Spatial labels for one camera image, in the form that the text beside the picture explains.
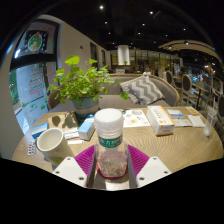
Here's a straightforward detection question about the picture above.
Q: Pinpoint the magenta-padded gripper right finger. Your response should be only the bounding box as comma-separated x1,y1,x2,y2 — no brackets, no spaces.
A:
128,144,173,189

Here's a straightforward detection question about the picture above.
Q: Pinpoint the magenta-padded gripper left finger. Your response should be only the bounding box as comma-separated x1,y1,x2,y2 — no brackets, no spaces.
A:
52,144,98,189

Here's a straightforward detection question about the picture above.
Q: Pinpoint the clear plastic water bottle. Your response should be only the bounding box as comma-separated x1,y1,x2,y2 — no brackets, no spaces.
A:
93,107,130,179

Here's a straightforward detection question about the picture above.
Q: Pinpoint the white paper slip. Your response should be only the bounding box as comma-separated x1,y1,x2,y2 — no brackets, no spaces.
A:
67,139,85,146

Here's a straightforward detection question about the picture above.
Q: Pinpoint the small blue and white carton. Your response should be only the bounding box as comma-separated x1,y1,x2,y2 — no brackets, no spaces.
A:
77,114,97,141

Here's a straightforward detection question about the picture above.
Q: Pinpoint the pill blister card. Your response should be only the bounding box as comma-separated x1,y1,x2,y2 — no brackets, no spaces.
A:
26,139,37,157

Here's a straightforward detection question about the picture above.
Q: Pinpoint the white and orange box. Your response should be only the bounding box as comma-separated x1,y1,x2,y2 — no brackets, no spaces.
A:
146,105,176,137

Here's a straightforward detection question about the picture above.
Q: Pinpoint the printed white leaflet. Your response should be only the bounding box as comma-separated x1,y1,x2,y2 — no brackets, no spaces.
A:
122,109,151,129

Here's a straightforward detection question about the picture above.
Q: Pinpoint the clear plastic cup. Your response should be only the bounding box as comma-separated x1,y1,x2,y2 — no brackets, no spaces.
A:
202,106,218,138

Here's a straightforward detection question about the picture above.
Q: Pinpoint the grey zigzag striped cushion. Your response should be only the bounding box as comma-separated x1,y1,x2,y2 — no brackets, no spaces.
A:
119,75,166,107

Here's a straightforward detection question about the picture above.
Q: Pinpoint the green potted plant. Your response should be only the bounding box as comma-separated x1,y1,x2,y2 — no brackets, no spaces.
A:
46,55,129,125

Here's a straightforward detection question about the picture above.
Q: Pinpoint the group of dining chairs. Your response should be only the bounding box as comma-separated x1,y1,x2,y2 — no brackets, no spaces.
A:
163,68,224,134

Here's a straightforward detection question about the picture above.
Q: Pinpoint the window with festive stickers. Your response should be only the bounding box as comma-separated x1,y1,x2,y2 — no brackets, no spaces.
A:
9,21,60,134

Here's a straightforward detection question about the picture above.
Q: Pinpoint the person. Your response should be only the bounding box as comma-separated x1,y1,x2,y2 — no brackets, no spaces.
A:
142,65,153,77

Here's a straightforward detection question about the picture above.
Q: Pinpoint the group of ceiling lights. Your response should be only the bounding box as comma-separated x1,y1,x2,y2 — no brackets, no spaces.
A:
98,3,191,46

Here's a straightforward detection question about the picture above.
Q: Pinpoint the white mug with green handle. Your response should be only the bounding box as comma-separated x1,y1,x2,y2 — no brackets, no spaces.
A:
35,127,76,167

